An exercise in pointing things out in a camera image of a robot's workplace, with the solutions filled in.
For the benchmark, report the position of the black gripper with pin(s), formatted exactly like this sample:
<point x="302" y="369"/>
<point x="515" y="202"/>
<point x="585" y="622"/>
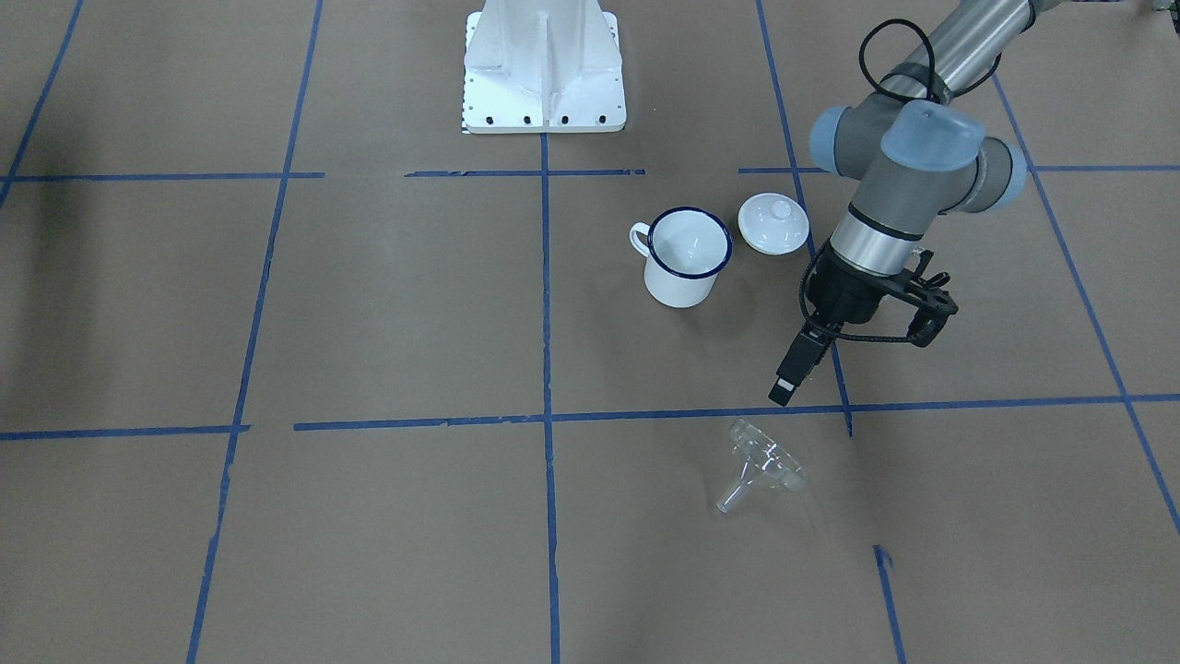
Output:
<point x="846" y="295"/>

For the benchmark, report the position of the clear glass funnel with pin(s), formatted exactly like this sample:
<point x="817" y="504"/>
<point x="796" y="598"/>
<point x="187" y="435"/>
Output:
<point x="764" y="463"/>

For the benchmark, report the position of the white ceramic lid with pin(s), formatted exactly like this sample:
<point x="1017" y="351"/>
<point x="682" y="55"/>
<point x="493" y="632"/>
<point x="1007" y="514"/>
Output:
<point x="773" y="224"/>

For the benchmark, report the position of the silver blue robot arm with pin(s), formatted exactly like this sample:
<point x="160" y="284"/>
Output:
<point x="914" y="158"/>

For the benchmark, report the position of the white enamel mug blue rim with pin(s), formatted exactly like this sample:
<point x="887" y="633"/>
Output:
<point x="684" y="250"/>

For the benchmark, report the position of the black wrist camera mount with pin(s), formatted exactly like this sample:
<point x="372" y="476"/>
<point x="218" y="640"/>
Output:
<point x="933" y="305"/>

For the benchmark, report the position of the white pedestal column with base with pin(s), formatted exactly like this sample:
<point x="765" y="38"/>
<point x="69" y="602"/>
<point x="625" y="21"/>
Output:
<point x="542" y="66"/>

